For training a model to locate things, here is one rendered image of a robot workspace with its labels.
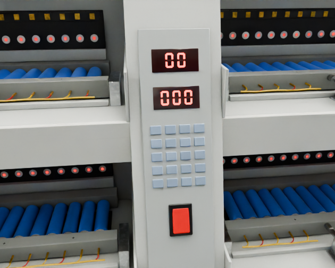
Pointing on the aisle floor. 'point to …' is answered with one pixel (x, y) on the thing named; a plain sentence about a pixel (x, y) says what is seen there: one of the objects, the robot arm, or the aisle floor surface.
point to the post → (165, 8)
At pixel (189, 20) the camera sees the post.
